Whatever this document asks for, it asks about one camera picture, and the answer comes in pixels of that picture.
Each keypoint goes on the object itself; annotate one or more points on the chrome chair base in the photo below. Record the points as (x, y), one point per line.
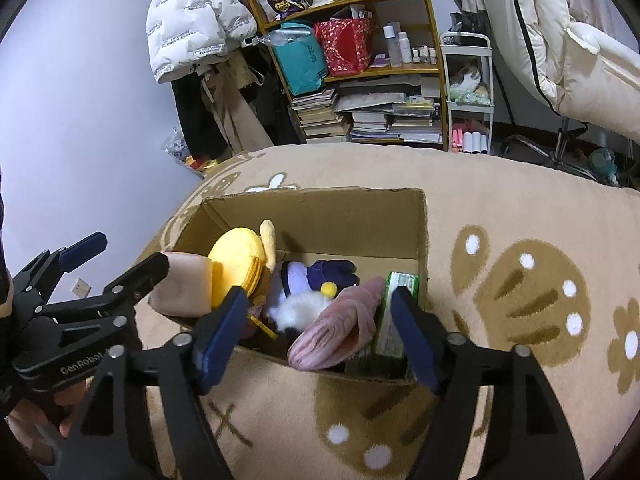
(537, 149)

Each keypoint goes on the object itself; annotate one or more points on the wooden shelf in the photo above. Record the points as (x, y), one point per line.
(387, 73)

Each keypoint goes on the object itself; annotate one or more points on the wide stack of books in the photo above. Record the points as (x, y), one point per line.
(395, 115)

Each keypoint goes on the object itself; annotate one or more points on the beige floral printed blanket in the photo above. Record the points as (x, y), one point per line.
(500, 200)

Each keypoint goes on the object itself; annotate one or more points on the cream puffer coat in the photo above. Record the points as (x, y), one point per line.
(575, 35)

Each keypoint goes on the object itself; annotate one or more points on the teal bag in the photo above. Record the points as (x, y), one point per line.
(300, 65)

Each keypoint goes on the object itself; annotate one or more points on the pink plush toy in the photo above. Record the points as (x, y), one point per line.
(335, 330)

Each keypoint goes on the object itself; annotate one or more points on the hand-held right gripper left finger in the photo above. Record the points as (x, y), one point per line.
(222, 340)

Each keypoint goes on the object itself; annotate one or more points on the tall white bottle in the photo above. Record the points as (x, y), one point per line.
(391, 47)

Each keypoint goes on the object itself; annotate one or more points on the pale pink soft cushion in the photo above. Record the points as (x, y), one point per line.
(182, 285)

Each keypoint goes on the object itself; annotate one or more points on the short white bottle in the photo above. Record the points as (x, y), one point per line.
(404, 50)

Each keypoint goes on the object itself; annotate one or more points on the person's left hand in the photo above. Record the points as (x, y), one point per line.
(30, 425)

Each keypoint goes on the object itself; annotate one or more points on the beige hanging cloth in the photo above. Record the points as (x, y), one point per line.
(240, 110)

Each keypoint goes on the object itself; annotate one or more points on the white puffer jacket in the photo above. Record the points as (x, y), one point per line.
(190, 15)

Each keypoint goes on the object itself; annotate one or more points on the green tissue pack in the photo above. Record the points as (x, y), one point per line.
(395, 310)

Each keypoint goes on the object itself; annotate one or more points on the white fluffy plush toy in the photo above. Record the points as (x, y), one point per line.
(300, 310)

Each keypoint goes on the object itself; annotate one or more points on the small stack of books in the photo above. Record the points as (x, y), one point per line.
(320, 115)

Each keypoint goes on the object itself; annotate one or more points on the white wall socket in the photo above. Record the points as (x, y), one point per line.
(82, 287)

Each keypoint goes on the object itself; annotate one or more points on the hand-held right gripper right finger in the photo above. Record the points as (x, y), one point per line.
(415, 340)

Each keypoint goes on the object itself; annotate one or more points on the clear plastic bag of toys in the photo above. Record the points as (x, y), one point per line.
(182, 152)

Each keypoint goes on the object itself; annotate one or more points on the yellow plush toy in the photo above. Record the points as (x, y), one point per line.
(235, 260)

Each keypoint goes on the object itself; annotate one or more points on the purple plush doll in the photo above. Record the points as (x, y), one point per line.
(320, 272)

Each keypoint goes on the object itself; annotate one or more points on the white metal cart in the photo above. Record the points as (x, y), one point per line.
(488, 75)

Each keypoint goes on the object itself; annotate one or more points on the red patterned bag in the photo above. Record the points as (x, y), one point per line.
(345, 50)

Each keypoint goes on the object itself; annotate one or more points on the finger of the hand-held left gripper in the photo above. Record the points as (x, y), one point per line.
(140, 272)
(82, 252)

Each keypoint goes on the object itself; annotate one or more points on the cardboard box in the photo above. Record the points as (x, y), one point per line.
(350, 220)

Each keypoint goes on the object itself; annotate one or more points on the row of small bottles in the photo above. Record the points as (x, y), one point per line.
(424, 55)

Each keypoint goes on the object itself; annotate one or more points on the black hanging garment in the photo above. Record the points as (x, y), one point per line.
(197, 115)

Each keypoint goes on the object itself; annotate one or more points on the white brown plush cat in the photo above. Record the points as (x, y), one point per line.
(465, 79)

